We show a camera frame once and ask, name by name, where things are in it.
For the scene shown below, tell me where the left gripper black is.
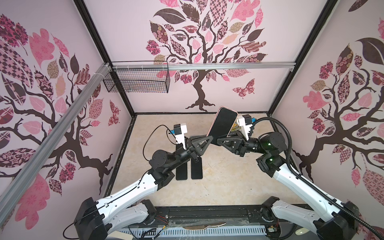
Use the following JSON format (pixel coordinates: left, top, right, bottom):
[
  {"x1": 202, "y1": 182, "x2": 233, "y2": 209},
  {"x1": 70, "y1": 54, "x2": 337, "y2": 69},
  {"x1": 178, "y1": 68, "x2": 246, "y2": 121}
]
[{"x1": 167, "y1": 133, "x2": 213, "y2": 171}]

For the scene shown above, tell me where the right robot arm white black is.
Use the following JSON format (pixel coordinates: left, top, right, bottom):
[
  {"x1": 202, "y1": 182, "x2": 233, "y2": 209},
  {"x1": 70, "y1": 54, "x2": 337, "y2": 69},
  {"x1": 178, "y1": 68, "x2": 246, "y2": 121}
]
[{"x1": 217, "y1": 132, "x2": 359, "y2": 240}]

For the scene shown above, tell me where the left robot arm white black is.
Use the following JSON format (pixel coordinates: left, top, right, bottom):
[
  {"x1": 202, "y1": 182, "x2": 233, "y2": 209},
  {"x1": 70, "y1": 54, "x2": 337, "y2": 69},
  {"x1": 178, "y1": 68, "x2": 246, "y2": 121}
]
[{"x1": 74, "y1": 136, "x2": 214, "y2": 240}]

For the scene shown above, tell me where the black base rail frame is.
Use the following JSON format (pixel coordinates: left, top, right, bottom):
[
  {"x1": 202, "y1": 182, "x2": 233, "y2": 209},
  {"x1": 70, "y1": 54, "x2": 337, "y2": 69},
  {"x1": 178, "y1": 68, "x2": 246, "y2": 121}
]
[{"x1": 128, "y1": 203, "x2": 341, "y2": 240}]

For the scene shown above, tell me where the green snack packet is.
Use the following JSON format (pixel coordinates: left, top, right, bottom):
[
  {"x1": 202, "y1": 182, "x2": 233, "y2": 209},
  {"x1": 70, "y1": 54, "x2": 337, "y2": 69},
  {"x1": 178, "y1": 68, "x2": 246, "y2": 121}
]
[{"x1": 231, "y1": 123, "x2": 241, "y2": 132}]

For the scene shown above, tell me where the dark blue phone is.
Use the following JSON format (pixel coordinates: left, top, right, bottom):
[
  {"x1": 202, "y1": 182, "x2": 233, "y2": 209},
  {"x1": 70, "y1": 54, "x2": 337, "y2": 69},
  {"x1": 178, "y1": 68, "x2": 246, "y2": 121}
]
[{"x1": 176, "y1": 163, "x2": 188, "y2": 181}]

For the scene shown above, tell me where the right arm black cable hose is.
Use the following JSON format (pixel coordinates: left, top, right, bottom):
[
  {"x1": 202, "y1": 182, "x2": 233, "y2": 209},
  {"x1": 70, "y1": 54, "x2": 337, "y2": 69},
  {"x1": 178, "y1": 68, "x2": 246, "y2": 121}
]
[{"x1": 253, "y1": 116, "x2": 384, "y2": 240}]

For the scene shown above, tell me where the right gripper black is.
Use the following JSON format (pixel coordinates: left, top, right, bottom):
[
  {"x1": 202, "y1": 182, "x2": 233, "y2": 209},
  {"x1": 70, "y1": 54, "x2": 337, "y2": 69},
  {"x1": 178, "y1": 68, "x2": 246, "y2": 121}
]
[{"x1": 217, "y1": 131, "x2": 267, "y2": 160}]

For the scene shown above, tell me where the white slotted cable duct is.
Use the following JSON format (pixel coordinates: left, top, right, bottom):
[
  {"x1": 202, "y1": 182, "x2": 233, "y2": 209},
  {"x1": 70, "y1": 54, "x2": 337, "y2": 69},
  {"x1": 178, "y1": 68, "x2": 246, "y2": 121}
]
[{"x1": 121, "y1": 226, "x2": 267, "y2": 240}]

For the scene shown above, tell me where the aluminium rail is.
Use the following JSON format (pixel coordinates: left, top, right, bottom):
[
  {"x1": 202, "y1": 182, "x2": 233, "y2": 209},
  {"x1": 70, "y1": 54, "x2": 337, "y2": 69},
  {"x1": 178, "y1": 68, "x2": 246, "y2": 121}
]
[
  {"x1": 113, "y1": 62, "x2": 296, "y2": 71},
  {"x1": 1, "y1": 63, "x2": 110, "y2": 224}
]

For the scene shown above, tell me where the wooden knife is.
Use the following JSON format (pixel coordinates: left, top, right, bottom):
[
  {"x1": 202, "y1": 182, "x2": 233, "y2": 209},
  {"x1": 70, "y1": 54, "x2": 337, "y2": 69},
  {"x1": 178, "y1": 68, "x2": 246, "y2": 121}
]
[{"x1": 183, "y1": 222, "x2": 227, "y2": 231}]

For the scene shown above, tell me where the black phone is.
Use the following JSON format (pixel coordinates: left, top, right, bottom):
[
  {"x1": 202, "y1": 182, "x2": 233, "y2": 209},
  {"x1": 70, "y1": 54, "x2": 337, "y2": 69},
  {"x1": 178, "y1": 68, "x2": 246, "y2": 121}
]
[{"x1": 191, "y1": 158, "x2": 203, "y2": 180}]

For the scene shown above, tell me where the aluminium rail back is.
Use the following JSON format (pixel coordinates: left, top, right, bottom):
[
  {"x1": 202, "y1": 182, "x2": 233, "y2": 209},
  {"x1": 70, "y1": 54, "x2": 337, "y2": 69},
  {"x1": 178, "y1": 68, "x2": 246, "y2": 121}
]
[{"x1": 113, "y1": 62, "x2": 296, "y2": 71}]

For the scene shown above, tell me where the pink phone case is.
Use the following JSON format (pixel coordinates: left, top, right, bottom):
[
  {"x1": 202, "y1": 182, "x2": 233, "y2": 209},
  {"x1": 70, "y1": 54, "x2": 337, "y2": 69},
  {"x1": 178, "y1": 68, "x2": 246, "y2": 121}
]
[{"x1": 207, "y1": 106, "x2": 238, "y2": 146}]

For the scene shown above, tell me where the aluminium rail left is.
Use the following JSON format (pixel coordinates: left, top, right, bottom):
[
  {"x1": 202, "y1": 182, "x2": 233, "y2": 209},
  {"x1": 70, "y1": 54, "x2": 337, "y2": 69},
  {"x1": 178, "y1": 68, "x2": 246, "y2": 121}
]
[{"x1": 1, "y1": 63, "x2": 110, "y2": 224}]

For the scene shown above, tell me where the black wire basket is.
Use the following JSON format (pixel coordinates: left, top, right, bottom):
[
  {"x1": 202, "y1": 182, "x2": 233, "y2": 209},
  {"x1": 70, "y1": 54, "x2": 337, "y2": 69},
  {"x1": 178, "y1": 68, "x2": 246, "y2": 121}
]
[{"x1": 103, "y1": 60, "x2": 171, "y2": 94}]

